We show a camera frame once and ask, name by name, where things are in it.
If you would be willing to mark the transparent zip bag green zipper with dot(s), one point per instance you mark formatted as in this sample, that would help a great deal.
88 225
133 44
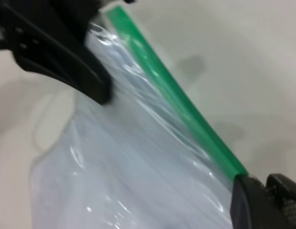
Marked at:
162 78

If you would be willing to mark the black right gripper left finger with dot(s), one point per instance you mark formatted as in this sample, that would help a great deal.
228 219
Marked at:
250 205

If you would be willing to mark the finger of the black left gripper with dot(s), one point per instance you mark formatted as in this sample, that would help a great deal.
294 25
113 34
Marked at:
66 19
57 55

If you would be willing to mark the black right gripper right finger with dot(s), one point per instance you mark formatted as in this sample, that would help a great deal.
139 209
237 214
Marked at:
286 200

